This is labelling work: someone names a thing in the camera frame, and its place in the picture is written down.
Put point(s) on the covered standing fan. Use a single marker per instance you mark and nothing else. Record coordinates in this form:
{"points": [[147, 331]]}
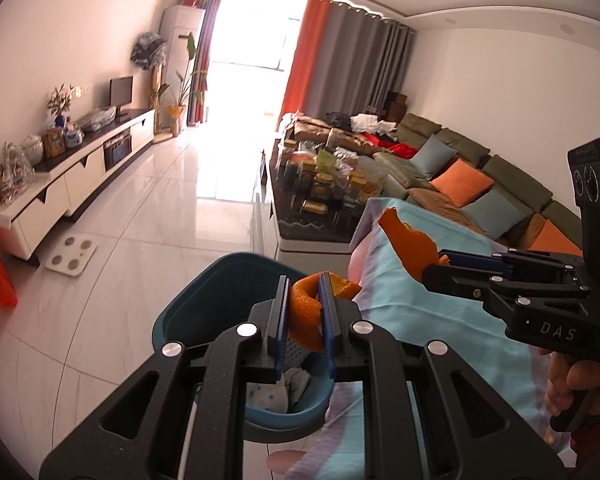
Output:
{"points": [[149, 50]]}

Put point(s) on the teal grey printed blanket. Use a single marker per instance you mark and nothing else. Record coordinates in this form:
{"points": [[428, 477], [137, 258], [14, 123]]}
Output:
{"points": [[430, 325]]}

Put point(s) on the dark clothes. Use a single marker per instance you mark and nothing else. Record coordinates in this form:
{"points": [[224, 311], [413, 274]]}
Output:
{"points": [[339, 120]]}

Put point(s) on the white black TV cabinet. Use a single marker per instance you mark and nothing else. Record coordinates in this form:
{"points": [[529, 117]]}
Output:
{"points": [[85, 175]]}

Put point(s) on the blue pillow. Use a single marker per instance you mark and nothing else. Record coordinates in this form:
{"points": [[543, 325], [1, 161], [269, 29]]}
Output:
{"points": [[495, 215], [432, 157]]}

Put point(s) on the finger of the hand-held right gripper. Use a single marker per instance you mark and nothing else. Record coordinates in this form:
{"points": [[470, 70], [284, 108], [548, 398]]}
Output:
{"points": [[455, 280], [470, 257]]}

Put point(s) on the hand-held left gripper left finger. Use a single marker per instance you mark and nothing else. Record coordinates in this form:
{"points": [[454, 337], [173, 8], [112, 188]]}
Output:
{"points": [[281, 330]]}

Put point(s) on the orange pillow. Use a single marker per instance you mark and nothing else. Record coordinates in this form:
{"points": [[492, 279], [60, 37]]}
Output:
{"points": [[555, 240], [462, 182]]}

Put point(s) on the orange curtain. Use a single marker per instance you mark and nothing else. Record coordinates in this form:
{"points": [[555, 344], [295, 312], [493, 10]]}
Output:
{"points": [[305, 60]]}

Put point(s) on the orange peel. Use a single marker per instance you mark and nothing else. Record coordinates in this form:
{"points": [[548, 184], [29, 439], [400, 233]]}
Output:
{"points": [[410, 245], [305, 295]]}

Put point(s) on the white standing air conditioner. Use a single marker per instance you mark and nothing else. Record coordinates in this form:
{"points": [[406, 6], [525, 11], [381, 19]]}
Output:
{"points": [[177, 35]]}

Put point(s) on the blue white porcelain jar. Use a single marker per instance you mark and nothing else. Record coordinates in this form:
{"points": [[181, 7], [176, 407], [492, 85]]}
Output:
{"points": [[73, 136]]}

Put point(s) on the green brown sofa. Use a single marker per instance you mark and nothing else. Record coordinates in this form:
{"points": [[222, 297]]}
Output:
{"points": [[520, 180]]}

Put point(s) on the window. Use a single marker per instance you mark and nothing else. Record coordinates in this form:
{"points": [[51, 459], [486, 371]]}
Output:
{"points": [[255, 45]]}

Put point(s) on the square white foam net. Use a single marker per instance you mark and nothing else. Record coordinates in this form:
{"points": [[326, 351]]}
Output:
{"points": [[300, 355]]}

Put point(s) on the clear plastic bag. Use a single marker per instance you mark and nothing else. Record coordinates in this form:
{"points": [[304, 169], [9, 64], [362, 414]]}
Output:
{"points": [[97, 120]]}

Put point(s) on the grey and red curtain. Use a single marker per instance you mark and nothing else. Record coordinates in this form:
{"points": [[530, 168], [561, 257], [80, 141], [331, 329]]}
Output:
{"points": [[205, 60]]}

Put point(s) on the group of jars and tins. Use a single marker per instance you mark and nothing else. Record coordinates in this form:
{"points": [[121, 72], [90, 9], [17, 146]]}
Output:
{"points": [[325, 175]]}

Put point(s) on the white clothes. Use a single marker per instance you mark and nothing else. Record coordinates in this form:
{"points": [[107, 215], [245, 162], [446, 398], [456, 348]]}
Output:
{"points": [[372, 124]]}

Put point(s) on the teal plastic bin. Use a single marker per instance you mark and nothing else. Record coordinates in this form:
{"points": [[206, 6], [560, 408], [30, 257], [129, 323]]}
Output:
{"points": [[205, 285]]}

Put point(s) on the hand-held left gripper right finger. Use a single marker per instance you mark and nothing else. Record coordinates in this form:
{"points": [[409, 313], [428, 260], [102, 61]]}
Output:
{"points": [[328, 325]]}

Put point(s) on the wrapped glass ornament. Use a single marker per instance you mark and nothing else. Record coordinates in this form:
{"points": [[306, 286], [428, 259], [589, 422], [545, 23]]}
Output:
{"points": [[15, 175]]}

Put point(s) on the person's right hand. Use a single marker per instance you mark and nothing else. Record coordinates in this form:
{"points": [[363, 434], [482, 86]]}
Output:
{"points": [[557, 390]]}

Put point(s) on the black coffee table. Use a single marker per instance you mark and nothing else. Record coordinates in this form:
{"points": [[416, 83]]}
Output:
{"points": [[310, 232]]}

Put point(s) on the black monitor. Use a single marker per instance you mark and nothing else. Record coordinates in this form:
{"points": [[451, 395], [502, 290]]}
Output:
{"points": [[121, 92]]}

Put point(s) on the red cloth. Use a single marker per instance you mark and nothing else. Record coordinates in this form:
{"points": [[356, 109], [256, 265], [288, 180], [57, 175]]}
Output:
{"points": [[395, 149]]}

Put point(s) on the tall leafy potted plant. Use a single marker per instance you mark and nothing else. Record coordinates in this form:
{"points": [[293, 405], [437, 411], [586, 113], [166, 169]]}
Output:
{"points": [[176, 115]]}

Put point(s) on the brown box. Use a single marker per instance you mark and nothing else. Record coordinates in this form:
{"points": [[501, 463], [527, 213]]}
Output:
{"points": [[395, 105]]}

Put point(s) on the white bathroom scale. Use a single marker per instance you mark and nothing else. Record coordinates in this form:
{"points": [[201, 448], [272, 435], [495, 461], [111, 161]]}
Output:
{"points": [[72, 256]]}

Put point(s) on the white ceramic jar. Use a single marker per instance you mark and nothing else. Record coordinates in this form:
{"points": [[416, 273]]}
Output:
{"points": [[32, 149]]}

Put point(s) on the blue vase with branches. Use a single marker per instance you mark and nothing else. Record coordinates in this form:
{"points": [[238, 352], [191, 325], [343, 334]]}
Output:
{"points": [[60, 105]]}

